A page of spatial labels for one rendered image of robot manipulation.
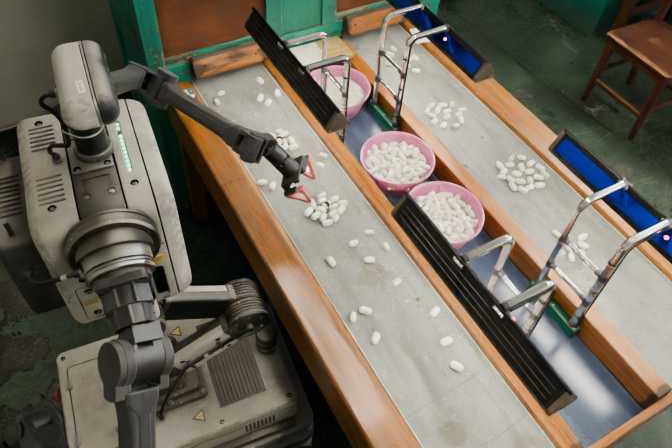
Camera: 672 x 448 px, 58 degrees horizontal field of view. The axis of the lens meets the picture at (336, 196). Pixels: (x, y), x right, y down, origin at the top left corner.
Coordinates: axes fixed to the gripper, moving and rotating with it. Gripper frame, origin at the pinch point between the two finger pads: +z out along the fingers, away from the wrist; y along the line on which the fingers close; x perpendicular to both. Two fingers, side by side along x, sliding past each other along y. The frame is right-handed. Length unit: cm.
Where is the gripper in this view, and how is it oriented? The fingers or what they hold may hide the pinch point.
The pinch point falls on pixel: (310, 188)
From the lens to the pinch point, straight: 186.0
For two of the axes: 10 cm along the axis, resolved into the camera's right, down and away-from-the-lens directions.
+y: -1.2, 7.4, -6.6
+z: 5.9, 5.9, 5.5
